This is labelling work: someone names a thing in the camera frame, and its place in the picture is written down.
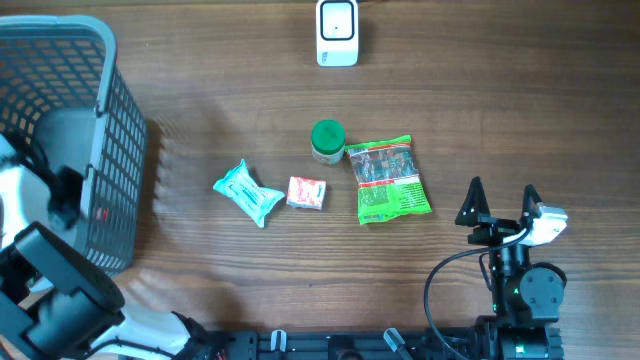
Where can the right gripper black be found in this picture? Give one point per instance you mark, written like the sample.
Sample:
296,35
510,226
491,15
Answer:
493,229

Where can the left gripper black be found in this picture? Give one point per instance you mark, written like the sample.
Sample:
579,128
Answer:
74,176

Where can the green snack bag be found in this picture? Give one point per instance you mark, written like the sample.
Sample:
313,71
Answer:
389,182

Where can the teal wet wipes pack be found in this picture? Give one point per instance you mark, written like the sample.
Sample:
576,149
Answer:
256,201

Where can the red small box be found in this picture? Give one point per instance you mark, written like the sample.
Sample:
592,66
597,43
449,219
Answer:
306,193

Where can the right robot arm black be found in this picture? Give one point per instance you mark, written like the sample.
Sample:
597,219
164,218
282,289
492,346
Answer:
526,296

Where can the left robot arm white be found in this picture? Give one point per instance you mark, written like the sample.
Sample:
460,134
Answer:
55,303

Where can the white barcode scanner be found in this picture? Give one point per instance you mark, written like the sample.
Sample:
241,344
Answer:
337,33

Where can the grey plastic basket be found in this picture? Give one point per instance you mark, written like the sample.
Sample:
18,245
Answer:
62,93

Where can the green lid jar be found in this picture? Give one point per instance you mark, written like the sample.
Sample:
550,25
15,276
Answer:
328,139

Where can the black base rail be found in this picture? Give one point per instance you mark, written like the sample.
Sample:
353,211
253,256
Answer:
350,345

